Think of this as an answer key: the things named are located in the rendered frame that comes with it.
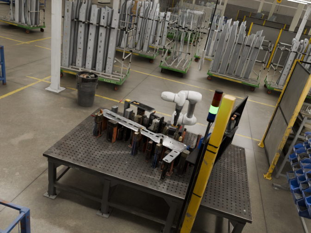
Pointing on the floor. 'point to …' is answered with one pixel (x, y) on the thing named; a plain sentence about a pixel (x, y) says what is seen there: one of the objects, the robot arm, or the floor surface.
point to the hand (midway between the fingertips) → (175, 123)
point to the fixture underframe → (174, 204)
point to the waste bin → (86, 88)
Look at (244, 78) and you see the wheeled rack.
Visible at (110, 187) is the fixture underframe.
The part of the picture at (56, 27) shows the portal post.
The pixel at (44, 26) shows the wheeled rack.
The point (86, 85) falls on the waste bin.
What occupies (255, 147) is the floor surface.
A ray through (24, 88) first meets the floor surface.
